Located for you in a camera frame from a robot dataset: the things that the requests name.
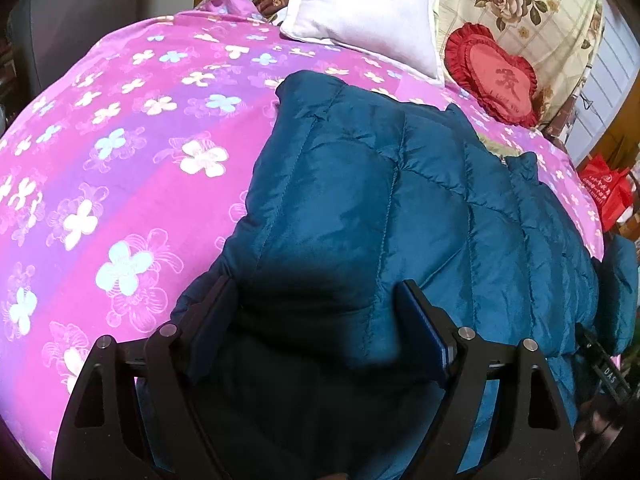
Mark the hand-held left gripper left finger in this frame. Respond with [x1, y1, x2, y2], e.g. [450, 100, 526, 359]
[52, 275, 239, 480]

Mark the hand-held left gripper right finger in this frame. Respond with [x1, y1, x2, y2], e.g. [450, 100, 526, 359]
[397, 280, 581, 480]

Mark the teal puffer jacket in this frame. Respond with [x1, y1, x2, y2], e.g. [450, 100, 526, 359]
[137, 70, 640, 480]

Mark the red shopping bag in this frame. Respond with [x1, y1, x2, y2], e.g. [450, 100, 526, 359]
[577, 154, 636, 233]

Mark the pink floral bedsheet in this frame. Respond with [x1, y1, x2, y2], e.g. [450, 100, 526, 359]
[0, 0, 606, 480]

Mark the red heart-shaped cushion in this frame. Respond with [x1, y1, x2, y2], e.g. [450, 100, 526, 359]
[444, 22, 541, 128]

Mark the white pillow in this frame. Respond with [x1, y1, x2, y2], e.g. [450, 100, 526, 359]
[279, 0, 446, 86]

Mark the cream rose-print blanket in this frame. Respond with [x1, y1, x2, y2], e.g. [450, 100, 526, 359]
[380, 0, 606, 136]

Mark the grey cabinet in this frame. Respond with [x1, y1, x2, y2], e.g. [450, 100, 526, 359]
[7, 0, 201, 91]

